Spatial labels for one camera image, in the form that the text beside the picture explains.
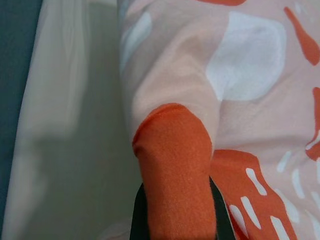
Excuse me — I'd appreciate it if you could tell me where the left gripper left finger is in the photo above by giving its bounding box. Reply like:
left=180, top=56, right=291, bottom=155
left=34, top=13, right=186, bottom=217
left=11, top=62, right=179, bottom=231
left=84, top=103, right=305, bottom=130
left=132, top=183, right=151, bottom=240

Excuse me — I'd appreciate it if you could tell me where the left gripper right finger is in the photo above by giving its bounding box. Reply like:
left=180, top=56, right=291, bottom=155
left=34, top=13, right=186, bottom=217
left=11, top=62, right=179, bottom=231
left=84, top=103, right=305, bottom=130
left=209, top=174, right=237, bottom=240

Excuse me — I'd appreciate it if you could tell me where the pink pillow with orange patches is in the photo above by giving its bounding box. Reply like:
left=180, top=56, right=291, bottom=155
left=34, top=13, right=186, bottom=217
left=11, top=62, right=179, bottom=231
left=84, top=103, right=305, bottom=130
left=117, top=0, right=320, bottom=240

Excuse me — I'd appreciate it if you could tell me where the mattress with cream sheet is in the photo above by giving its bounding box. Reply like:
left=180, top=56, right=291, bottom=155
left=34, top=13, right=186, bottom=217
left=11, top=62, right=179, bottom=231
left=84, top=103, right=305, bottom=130
left=1, top=0, right=143, bottom=240

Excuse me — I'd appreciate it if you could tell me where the teal upholstered bed frame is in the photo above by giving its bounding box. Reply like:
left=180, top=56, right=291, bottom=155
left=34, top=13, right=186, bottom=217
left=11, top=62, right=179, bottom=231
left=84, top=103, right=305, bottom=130
left=0, top=0, right=43, bottom=218

